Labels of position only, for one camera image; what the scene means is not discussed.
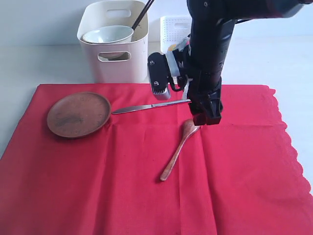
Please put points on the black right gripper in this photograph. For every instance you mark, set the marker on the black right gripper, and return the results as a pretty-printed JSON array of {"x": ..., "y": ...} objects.
[{"x": 204, "y": 91}]

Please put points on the stainless steel table knife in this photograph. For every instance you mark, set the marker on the stainless steel table knife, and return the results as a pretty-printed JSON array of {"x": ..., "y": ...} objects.
[{"x": 150, "y": 106}]

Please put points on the yellow lemon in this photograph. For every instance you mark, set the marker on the yellow lemon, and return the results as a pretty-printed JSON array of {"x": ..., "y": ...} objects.
[{"x": 172, "y": 47}]

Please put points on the dark wooden chopstick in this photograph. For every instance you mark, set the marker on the dark wooden chopstick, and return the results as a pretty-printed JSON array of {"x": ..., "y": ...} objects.
[
  {"x": 141, "y": 14},
  {"x": 145, "y": 13}
]

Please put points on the pale green ceramic bowl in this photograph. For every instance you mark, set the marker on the pale green ceramic bowl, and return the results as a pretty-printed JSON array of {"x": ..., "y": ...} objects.
[{"x": 108, "y": 35}]

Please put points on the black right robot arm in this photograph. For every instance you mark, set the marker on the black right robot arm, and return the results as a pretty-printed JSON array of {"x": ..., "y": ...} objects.
[{"x": 213, "y": 22}]

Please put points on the brown wooden spoon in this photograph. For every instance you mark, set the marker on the brown wooden spoon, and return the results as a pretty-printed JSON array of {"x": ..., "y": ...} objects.
[{"x": 188, "y": 129}]

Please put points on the red tablecloth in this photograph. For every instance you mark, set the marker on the red tablecloth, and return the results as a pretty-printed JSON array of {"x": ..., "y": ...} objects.
[{"x": 240, "y": 177}]

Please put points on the white perforated plastic basket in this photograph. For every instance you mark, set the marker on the white perforated plastic basket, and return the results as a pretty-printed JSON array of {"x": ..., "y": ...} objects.
[{"x": 173, "y": 29}]

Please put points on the cream plastic tub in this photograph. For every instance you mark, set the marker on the cream plastic tub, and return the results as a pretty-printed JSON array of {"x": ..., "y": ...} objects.
[{"x": 122, "y": 62}]

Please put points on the brown wooden plate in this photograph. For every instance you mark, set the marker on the brown wooden plate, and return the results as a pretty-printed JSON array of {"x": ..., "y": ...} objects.
[{"x": 78, "y": 115}]

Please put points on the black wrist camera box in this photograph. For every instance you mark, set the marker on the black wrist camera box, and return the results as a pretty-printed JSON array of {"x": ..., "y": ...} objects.
[{"x": 162, "y": 68}]

